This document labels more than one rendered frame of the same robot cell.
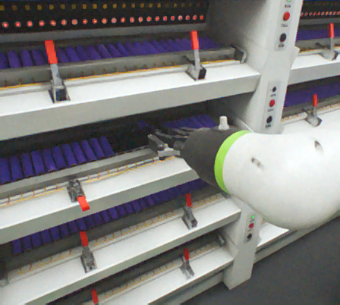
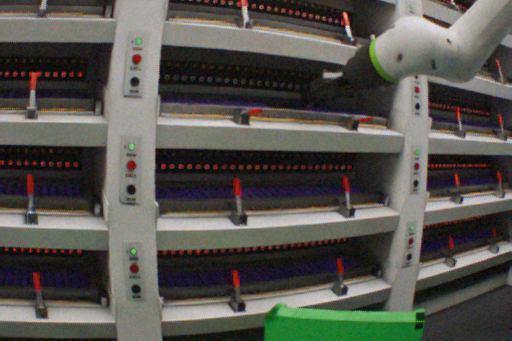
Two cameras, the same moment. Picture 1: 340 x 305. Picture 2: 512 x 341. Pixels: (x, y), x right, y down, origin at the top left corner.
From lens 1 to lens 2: 0.68 m
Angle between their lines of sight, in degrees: 26
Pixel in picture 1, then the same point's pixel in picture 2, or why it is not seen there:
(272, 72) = not seen: hidden behind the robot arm
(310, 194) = (419, 28)
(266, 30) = not seen: hidden behind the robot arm
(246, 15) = (384, 19)
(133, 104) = (299, 47)
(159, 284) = (307, 297)
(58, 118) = (242, 40)
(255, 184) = (392, 34)
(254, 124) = (404, 106)
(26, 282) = (176, 220)
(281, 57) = not seen: hidden behind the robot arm
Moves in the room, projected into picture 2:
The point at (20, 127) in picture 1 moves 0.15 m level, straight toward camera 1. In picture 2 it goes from (215, 39) to (250, 24)
